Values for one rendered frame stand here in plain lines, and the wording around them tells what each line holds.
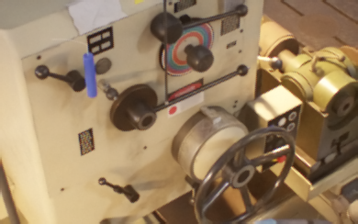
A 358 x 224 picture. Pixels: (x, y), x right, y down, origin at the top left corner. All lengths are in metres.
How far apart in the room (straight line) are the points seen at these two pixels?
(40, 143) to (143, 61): 0.34
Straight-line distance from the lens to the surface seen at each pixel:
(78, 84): 1.67
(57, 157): 1.85
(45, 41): 1.63
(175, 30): 1.73
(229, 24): 1.94
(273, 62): 2.14
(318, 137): 2.46
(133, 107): 1.83
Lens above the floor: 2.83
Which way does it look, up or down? 43 degrees down
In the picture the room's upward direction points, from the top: straight up
